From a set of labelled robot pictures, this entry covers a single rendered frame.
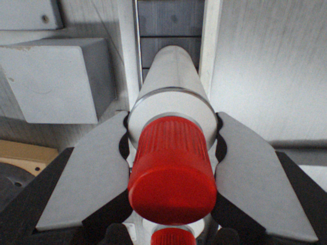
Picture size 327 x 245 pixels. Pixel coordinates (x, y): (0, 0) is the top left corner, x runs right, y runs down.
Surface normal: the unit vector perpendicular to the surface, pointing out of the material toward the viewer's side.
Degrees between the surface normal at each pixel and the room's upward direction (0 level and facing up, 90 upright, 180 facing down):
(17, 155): 90
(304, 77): 0
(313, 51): 0
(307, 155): 90
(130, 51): 0
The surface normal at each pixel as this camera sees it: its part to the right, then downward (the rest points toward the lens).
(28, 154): 0.18, -0.84
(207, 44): -0.04, 0.50
